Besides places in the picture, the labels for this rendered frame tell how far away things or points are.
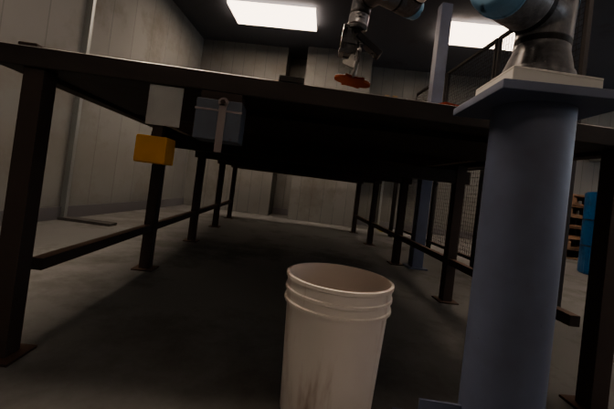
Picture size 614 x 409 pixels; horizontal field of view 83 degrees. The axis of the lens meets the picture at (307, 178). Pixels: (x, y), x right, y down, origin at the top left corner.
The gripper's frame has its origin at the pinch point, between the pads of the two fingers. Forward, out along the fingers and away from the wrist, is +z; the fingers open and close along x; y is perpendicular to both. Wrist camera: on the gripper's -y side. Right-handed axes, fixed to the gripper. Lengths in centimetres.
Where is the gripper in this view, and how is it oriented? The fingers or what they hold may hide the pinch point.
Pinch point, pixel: (352, 80)
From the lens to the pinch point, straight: 135.4
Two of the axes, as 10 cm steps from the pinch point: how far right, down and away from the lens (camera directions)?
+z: -2.0, 9.8, -0.2
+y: -9.8, -2.0, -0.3
